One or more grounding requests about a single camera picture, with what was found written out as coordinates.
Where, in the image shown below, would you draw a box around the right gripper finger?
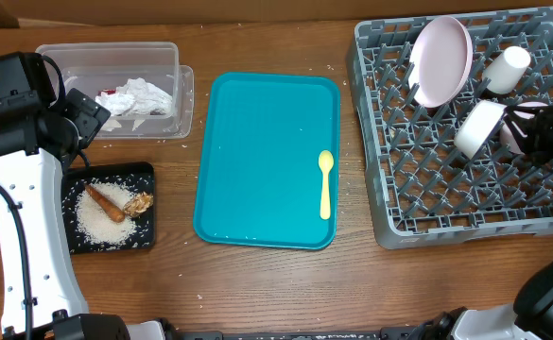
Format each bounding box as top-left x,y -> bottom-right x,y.
515,104 -> 543,119
506,120 -> 534,154

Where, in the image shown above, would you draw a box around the pink bowl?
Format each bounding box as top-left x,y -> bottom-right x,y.
500,102 -> 545,155

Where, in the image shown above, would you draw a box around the red silver snack wrapper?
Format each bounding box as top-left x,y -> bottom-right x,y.
98,89 -> 116,95

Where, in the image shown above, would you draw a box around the white cup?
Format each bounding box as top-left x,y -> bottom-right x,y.
482,46 -> 531,94

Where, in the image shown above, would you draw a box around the pale green bowl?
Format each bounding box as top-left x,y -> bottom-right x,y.
454,100 -> 506,159

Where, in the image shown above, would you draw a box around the white napkin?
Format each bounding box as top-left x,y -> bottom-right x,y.
95,77 -> 173,116

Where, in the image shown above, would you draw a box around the large white plate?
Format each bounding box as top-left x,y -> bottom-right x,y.
408,16 -> 473,108

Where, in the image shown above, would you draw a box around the brown walnut cookie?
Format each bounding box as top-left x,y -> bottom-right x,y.
123,192 -> 154,218

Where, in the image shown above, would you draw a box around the orange carrot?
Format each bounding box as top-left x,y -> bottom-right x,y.
85,184 -> 126,223

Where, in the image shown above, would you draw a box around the yellow plastic spoon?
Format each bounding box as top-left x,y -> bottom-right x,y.
318,150 -> 334,220

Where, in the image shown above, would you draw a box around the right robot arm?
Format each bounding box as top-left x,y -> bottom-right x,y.
407,106 -> 553,340

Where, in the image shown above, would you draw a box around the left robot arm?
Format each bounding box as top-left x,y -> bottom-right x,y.
0,52 -> 177,339

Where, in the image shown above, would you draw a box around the grey dishwasher rack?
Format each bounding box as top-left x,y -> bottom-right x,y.
347,7 -> 553,249

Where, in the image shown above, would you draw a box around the small white tissue piece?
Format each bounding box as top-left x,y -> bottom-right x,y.
100,117 -> 146,134

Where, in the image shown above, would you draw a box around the clear plastic bin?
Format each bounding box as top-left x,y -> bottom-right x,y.
36,42 -> 194,139

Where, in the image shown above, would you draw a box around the black plastic tray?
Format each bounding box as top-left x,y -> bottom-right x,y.
60,161 -> 157,255

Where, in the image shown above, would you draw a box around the pile of rice grains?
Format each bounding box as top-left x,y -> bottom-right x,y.
61,174 -> 155,254

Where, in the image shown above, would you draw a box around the teal plastic tray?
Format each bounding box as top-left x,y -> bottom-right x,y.
193,72 -> 341,250

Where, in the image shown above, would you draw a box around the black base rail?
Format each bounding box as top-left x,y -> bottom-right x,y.
175,326 -> 415,340

